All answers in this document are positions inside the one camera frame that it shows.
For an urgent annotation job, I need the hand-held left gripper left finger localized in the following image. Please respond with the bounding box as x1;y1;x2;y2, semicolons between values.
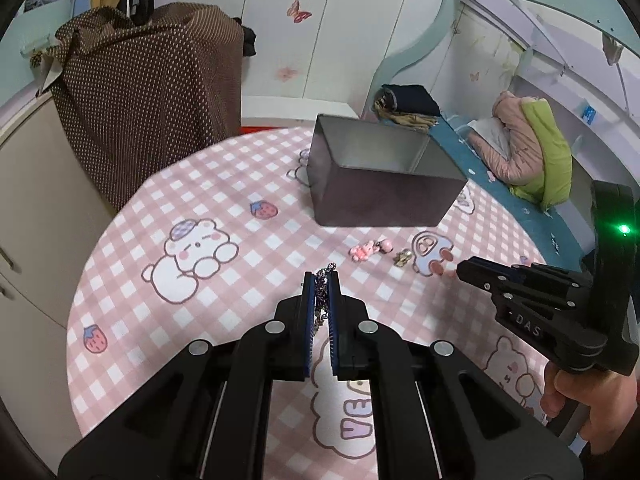
57;271;317;480

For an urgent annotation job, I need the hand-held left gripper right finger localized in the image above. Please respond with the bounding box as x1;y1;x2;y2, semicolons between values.
327;271;583;480

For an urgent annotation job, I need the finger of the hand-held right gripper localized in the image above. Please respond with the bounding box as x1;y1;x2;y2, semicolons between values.
517;261;596;283
456;256;576;307

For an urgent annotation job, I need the silver chain necklace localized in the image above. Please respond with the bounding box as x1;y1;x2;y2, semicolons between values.
312;261;337;342

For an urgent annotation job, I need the grey metal tin box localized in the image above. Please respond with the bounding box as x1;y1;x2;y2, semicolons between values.
306;113;469;229

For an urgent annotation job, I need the person's right hand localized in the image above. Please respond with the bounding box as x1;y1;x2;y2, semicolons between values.
539;359;640;457

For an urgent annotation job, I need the blue printed mattress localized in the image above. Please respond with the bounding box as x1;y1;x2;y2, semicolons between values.
429;110;601;272

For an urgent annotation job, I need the pink bear charm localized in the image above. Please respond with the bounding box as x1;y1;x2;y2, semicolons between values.
349;239;396;264

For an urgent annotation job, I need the green padded jacket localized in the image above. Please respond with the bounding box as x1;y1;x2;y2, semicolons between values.
509;97;574;211

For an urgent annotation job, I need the pink padded jacket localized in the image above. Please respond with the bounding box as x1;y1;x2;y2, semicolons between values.
469;90;552;184

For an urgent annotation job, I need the white pillow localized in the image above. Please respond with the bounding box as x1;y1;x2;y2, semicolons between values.
466;117;517;154

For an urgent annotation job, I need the pink checkered tablecloth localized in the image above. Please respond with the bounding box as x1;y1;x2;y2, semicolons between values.
66;125;557;480

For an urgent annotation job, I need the folded dark clothes stack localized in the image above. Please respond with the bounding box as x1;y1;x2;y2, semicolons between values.
374;94;441;131

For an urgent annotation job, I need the red and white storage box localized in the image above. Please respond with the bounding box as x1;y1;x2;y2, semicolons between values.
240;95;357;124

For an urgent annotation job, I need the tan hanging tag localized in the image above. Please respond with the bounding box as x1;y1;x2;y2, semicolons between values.
602;34;624;66

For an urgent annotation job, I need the brown dotted cloth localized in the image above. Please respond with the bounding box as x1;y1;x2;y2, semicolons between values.
50;2;247;214

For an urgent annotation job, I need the white wardrobe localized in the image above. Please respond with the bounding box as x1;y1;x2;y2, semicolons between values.
219;0;452;112

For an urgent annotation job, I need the black garment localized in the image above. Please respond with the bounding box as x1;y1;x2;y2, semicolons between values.
234;17;258;59

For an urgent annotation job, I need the white cabinet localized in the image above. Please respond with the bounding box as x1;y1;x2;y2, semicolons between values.
0;89;117;332

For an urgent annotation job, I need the red butterfly sticker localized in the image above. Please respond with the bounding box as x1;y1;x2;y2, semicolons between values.
286;0;313;24

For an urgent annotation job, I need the teal drawer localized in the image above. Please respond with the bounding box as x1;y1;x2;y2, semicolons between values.
0;5;72;108

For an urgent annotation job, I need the teal bunk bed frame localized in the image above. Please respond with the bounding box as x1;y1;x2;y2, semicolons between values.
369;0;640;241

